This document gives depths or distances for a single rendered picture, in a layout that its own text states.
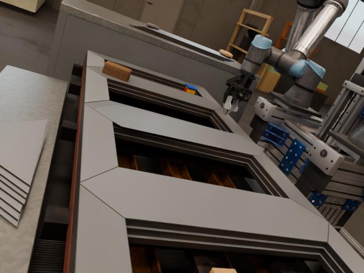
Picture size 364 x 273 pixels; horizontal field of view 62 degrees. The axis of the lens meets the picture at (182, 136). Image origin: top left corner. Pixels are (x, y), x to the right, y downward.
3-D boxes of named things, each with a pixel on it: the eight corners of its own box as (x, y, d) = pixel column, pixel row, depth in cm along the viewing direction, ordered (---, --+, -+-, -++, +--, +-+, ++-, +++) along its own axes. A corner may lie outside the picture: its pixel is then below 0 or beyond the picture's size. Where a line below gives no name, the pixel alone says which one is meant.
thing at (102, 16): (59, 10, 157) (61, 2, 156) (67, -1, 208) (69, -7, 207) (258, 82, 208) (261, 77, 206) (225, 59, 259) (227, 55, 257)
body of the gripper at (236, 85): (233, 99, 128) (245, 72, 124) (225, 92, 135) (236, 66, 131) (247, 104, 131) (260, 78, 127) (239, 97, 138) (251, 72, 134)
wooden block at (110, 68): (102, 72, 139) (104, 62, 138) (105, 70, 145) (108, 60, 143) (126, 82, 141) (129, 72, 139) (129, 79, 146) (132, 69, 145)
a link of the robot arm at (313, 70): (312, 91, 159) (326, 66, 154) (290, 79, 165) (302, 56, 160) (317, 91, 169) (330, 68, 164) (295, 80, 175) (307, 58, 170)
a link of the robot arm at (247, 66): (241, 57, 130) (255, 63, 133) (236, 67, 131) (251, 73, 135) (249, 62, 123) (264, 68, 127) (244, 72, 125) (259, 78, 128)
